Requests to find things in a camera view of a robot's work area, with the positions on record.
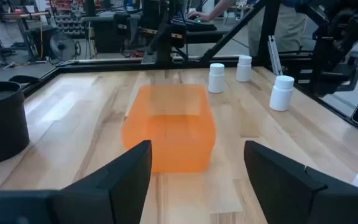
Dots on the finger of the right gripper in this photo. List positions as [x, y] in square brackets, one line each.
[122, 25]
[179, 35]

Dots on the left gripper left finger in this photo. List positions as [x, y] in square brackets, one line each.
[104, 199]

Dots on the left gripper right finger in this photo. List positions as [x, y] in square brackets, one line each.
[291, 199]

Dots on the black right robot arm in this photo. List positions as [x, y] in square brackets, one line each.
[163, 51]

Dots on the orange translucent plastic basket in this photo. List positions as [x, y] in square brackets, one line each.
[169, 130]

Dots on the black desk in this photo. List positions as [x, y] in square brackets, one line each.
[104, 37]

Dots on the person's hand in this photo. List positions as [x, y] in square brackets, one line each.
[199, 16]

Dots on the shelf with small bins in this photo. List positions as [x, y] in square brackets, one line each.
[68, 18]

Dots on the black floor fan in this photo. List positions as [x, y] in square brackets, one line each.
[61, 46]

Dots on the silver aluminium bar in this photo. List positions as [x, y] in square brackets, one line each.
[274, 56]

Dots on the metal workbench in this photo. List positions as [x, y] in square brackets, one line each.
[17, 15]

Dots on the person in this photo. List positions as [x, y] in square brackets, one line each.
[287, 28]

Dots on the green plant in black pot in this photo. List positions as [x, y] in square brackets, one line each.
[2, 130]

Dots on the black aluminium table frame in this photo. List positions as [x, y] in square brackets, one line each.
[117, 66]

